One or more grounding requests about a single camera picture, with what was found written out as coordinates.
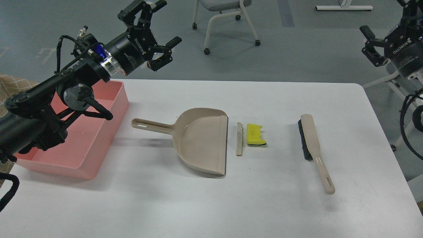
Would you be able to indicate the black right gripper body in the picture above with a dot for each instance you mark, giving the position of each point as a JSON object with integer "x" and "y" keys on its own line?
{"x": 406, "y": 54}

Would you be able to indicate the beige hand brush black bristles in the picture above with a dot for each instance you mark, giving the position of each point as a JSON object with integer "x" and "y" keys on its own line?
{"x": 312, "y": 150}

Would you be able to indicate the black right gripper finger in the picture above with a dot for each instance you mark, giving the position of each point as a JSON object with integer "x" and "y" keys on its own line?
{"x": 371, "y": 43}
{"x": 411, "y": 19}

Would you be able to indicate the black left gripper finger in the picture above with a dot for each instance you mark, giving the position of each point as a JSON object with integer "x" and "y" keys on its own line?
{"x": 139, "y": 13}
{"x": 166, "y": 51}

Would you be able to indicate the white chair right side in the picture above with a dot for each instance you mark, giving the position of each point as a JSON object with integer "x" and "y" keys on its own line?
{"x": 401, "y": 88}

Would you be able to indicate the beige plastic dustpan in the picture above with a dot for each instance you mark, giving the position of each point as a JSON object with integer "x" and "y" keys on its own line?
{"x": 200, "y": 137}

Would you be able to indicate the beige foam strip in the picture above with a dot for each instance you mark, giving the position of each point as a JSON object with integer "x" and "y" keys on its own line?
{"x": 239, "y": 138}

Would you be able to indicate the tan checkered cloth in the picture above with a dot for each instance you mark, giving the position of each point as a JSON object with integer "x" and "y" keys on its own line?
{"x": 10, "y": 86}

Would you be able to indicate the white grey rolling chair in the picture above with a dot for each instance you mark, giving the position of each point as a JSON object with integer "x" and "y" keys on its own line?
{"x": 225, "y": 9}

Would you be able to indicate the pink plastic bin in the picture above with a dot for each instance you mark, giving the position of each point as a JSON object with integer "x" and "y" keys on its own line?
{"x": 88, "y": 140}

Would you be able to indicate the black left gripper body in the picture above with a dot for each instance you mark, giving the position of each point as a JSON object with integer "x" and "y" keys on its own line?
{"x": 132, "y": 48}

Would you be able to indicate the white table base bar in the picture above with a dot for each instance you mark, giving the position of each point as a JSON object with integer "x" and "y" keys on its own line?
{"x": 344, "y": 5}

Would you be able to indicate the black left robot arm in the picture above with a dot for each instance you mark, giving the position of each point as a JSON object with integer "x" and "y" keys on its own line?
{"x": 39, "y": 117}

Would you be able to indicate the yellow sponge piece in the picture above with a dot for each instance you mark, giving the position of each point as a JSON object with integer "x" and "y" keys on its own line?
{"x": 253, "y": 136}

